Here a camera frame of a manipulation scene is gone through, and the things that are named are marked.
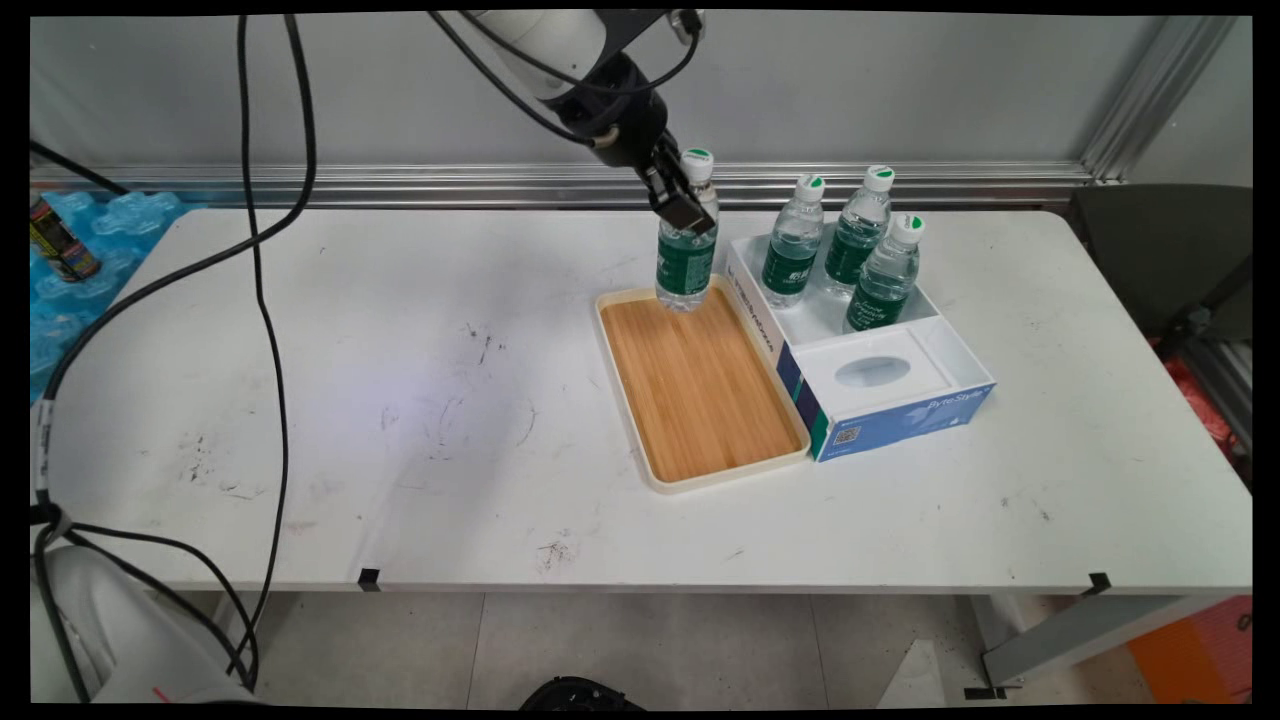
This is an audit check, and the bamboo tray with cream rim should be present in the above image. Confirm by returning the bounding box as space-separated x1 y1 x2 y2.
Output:
595 283 812 495

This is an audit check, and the dark spray can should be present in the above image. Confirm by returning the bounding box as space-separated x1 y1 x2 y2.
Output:
30 195 103 283

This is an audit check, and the slanted aluminium frame post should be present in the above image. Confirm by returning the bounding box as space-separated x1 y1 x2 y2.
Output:
1080 15 1241 183

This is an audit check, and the black cable with white label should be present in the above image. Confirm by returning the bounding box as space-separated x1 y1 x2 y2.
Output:
30 14 319 701

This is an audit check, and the horizontal aluminium frame rail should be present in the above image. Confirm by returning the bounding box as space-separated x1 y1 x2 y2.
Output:
30 162 1101 209

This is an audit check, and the green label water bottle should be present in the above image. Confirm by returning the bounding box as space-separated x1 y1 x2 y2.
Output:
843 212 927 334
655 148 721 313
760 175 827 309
822 165 895 299

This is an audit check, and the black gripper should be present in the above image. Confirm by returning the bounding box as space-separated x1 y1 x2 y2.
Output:
560 55 717 238

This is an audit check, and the white table leg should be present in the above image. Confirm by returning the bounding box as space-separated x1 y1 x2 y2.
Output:
968 594 1216 693

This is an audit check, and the thin black cable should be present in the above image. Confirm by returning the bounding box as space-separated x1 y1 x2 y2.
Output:
30 140 129 196

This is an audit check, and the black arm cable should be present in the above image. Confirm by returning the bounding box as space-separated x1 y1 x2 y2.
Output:
428 10 703 151

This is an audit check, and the red bag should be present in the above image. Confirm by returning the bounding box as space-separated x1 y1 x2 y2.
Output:
1150 340 1246 466

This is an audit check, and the white and blue cardboard box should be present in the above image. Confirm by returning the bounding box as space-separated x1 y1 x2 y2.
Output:
724 225 997 464

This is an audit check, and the long black hanging cable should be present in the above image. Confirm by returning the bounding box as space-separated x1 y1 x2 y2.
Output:
226 14 291 681

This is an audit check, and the black round object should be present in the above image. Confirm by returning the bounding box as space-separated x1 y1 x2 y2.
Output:
518 676 646 712

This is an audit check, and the blue plastic bubble pack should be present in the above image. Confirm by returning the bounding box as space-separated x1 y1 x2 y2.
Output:
30 190 193 403

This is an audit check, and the orange box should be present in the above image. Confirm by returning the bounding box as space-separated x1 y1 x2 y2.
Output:
1128 596 1253 705

